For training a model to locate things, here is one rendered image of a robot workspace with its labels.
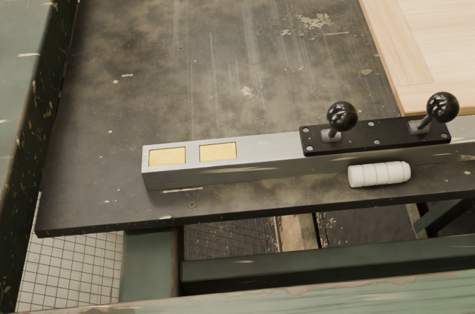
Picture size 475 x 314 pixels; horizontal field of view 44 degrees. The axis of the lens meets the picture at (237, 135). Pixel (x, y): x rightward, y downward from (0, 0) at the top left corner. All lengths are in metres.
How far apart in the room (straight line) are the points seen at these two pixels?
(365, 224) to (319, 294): 2.47
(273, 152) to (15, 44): 0.44
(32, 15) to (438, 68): 0.66
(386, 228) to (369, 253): 2.18
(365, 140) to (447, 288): 0.23
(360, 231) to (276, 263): 2.36
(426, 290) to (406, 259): 0.14
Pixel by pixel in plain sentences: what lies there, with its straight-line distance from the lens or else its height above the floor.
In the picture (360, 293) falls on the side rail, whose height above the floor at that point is 1.50.
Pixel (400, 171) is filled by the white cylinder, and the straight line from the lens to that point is 0.81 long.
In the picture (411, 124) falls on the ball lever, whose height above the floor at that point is 1.40.
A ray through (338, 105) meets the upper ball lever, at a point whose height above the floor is 1.55.
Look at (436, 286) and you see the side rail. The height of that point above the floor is 1.43.
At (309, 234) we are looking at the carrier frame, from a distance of 2.08.
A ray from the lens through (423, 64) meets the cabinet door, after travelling 0.98.
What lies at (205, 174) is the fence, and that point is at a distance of 0.80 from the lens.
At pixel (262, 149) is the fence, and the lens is 0.80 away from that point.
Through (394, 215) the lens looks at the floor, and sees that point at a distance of 2.97.
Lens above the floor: 1.91
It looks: 23 degrees down
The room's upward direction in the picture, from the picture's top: 72 degrees counter-clockwise
